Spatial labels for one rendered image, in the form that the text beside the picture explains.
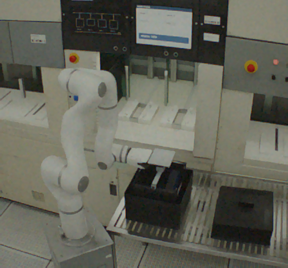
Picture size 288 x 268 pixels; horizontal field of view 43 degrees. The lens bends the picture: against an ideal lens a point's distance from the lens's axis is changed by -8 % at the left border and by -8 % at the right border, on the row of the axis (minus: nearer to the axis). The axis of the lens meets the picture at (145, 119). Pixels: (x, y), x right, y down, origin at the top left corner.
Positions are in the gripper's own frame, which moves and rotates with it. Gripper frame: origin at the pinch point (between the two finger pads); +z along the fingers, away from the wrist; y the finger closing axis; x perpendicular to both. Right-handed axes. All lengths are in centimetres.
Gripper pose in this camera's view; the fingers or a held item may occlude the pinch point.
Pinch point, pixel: (161, 160)
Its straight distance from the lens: 181.9
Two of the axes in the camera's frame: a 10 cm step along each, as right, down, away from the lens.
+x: 0.0, -8.6, -5.1
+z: 9.5, 1.5, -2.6
